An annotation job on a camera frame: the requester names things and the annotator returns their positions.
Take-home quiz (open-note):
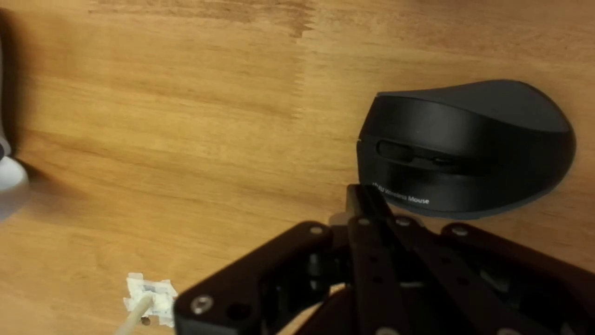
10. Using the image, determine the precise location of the black ergonomic computer mouse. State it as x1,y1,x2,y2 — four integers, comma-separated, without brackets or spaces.
354,77,578,221

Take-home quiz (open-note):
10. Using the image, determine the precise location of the white hair dryer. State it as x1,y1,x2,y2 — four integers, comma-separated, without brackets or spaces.
0,137,31,221

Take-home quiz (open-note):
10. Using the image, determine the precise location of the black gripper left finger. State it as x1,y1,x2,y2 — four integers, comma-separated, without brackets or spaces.
172,182,381,335

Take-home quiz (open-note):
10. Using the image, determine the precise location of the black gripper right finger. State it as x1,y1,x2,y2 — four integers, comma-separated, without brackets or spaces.
368,182,595,335

